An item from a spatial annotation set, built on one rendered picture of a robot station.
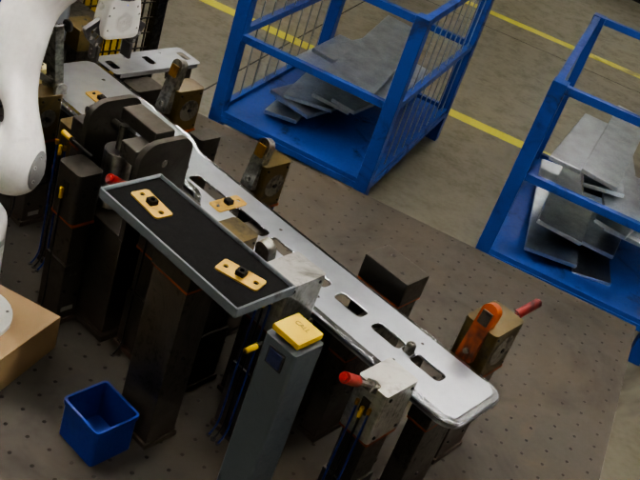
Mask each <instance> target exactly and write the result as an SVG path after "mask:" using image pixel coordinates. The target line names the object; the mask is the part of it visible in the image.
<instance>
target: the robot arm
mask: <svg viewBox="0 0 640 480"><path fill-rule="evenodd" d="M76 1H77V0H1V2H0V100H1V102H2V105H3V108H4V120H3V122H0V193H2V194H6V195H12V196H18V195H23V194H26V193H28V192H30V191H32V190H34V189H35V187H37V186H38V185H39V183H40V181H41V179H42V177H43V176H44V174H45V168H46V162H47V154H46V145H45V139H44V133H43V129H42V124H41V119H40V113H39V107H38V86H39V77H40V72H41V68H42V64H43V60H44V57H45V53H46V50H47V47H48V44H49V41H50V36H51V34H52V31H53V28H54V26H55V23H56V21H57V19H58V18H59V16H60V15H61V14H62V12H63V11H64V10H65V9H66V8H68V7H69V6H70V5H71V4H73V3H74V2H76ZM140 14H141V0H99V1H98V4H97V7H96V11H95V14H94V19H93V20H92V21H91V22H89V23H88V24H87V25H86V26H84V27H83V28H82V30H83V32H84V34H85V37H86V38H87V39H88V41H89V42H90V47H89V53H88V58H89V59H90V60H92V61H93V62H94V63H97V62H98V59H99V54H100V49H101V48H100V47H99V45H100V44H101V42H102V41H103V40H104V39H105V40H114V39H123V40H122V45H121V49H120V53H121V54H122V55H124V56H125V57H126V58H128V59H130V55H131V50H132V45H133V43H135V42H136V38H137V37H138V36H139V35H140V34H141V31H142V30H143V28H144V27H145V26H146V24H145V23H144V22H142V21H141V20H140ZM92 30H93V33H91V31H92ZM97 35H99V37H98V38H97V39H96V40H95V38H96V37H97ZM7 225H8V216H7V213H6V210H5V209H4V207H3V206H2V205H1V203H0V271H1V266H2V259H3V252H4V246H5V240H6V233H7ZM11 321H12V308H11V306H10V303H9V302H8V301H7V299H6V298H4V297H3V296H2V295H1V294H0V336H1V335H2V334H4V333H5V332H6V331H7V330H8V329H9V327H10V324H11Z"/></svg>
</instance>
